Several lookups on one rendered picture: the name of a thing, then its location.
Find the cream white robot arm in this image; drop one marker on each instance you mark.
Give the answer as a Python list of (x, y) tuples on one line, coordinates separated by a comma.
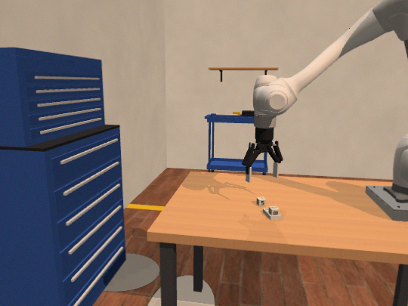
[(271, 98)]

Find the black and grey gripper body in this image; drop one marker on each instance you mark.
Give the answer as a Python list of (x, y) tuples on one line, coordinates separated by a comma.
[(264, 136)]

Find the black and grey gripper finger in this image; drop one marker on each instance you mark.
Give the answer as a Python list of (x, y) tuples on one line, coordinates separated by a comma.
[(249, 158), (277, 157)]

